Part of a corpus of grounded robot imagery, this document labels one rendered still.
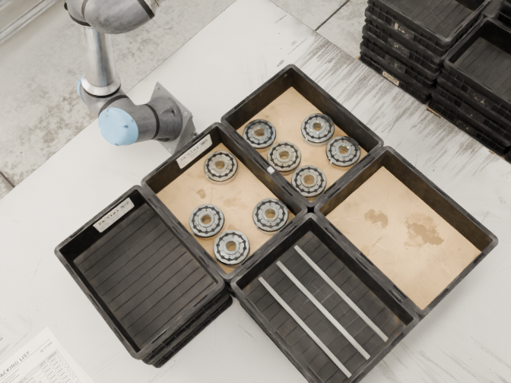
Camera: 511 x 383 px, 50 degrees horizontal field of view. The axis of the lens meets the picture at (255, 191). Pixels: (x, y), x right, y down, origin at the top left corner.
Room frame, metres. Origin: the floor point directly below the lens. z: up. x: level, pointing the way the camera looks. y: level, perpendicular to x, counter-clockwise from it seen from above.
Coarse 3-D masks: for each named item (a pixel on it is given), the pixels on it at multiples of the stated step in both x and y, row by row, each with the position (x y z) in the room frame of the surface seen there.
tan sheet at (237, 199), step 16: (192, 176) 0.77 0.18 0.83; (240, 176) 0.74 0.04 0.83; (160, 192) 0.74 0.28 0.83; (176, 192) 0.73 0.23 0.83; (192, 192) 0.72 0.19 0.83; (208, 192) 0.71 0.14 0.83; (224, 192) 0.70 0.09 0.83; (240, 192) 0.69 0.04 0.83; (256, 192) 0.68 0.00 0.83; (176, 208) 0.68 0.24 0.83; (192, 208) 0.67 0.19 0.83; (224, 208) 0.65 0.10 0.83; (240, 208) 0.64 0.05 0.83; (240, 224) 0.59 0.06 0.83; (208, 240) 0.56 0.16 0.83; (256, 240) 0.53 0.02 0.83
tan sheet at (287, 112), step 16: (288, 96) 0.99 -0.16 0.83; (272, 112) 0.94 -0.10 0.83; (288, 112) 0.93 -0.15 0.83; (304, 112) 0.92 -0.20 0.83; (320, 112) 0.91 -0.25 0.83; (240, 128) 0.91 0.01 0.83; (288, 128) 0.87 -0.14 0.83; (336, 128) 0.84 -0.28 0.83; (304, 144) 0.81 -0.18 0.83; (304, 160) 0.75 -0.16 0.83; (320, 160) 0.74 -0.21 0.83; (288, 176) 0.71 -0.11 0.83; (336, 176) 0.68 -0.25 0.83
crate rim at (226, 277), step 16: (208, 128) 0.87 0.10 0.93; (224, 128) 0.86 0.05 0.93; (192, 144) 0.82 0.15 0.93; (240, 144) 0.79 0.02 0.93; (256, 160) 0.73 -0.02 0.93; (144, 176) 0.75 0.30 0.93; (272, 176) 0.67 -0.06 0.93; (288, 192) 0.62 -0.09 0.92; (304, 208) 0.56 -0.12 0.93; (176, 224) 0.58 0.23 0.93; (192, 240) 0.53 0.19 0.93; (272, 240) 0.49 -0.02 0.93; (208, 256) 0.48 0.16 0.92; (256, 256) 0.45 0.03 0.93; (224, 272) 0.42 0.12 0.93
